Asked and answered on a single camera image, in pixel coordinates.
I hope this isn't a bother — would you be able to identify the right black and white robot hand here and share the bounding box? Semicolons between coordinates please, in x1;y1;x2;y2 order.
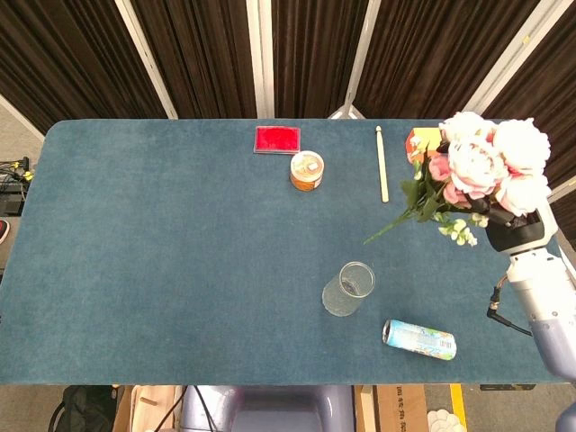
470;195;560;257

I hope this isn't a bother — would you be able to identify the pink artificial flower bouquet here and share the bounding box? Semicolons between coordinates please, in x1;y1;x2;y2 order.
363;111;553;248

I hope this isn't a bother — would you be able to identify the clear glass cup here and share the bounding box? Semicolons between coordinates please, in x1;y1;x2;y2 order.
321;261;377;318

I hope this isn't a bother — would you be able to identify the orange and yellow cube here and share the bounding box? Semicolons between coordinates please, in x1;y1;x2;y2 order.
404;127;445;164

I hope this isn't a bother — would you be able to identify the light blue beverage can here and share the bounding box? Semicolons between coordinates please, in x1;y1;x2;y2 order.
382;319;458;361

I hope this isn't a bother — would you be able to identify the dark brown curtain panel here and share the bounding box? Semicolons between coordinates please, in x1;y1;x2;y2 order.
354;0;540;120
271;0;371;120
0;0;168;135
480;0;576;193
129;0;258;120

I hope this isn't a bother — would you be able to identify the pale wooden stick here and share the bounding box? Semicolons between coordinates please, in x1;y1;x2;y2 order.
375;125;391;203

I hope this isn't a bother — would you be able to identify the brown cardboard box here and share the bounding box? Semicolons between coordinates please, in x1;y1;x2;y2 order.
354;384;429;432

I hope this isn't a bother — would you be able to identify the round tin with orange label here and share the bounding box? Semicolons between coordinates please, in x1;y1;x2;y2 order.
289;150;325;193

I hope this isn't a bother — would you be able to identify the red card in clear case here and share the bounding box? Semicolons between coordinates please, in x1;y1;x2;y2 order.
253;126;302;156

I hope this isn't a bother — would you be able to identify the grey purple robot torso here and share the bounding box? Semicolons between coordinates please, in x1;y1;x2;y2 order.
178;384;356;432

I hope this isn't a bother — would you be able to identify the blue felt table cover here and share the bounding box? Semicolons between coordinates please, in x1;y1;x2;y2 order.
0;118;576;387

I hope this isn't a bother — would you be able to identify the light wooden board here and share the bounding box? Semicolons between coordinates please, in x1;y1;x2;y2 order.
112;384;185;432

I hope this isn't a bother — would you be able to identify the black bag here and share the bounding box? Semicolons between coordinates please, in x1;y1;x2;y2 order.
48;385;125;432

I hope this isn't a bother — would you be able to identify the black floor device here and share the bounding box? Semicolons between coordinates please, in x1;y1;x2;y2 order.
0;182;29;218

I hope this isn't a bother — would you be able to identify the black arm cable with plug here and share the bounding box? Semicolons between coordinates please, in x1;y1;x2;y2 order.
486;274;535;337

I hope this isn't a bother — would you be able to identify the white frame post with foot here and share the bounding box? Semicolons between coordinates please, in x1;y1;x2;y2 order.
327;0;383;120

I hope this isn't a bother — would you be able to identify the bundle of black yellow cables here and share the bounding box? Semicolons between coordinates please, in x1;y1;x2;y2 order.
0;156;36;185

